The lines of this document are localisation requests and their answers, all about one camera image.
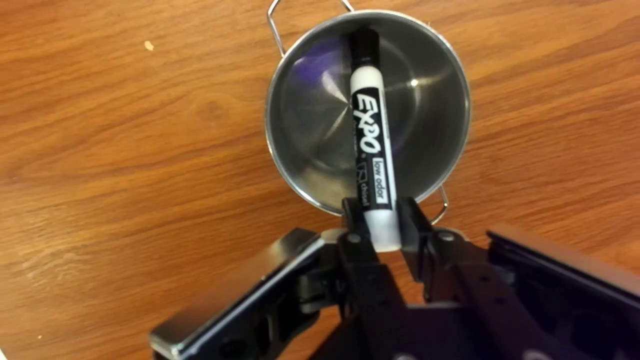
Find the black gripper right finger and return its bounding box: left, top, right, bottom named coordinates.
left=398, top=197, right=640, bottom=360

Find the small steel cup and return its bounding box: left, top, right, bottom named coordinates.
left=263, top=0, right=472, bottom=214

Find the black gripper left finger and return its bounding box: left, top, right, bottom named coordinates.
left=149, top=199, right=404, bottom=360

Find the wooden desk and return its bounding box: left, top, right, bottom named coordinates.
left=0, top=0, right=640, bottom=360

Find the black white Expo marker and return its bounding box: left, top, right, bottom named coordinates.
left=348, top=28, right=399, bottom=252

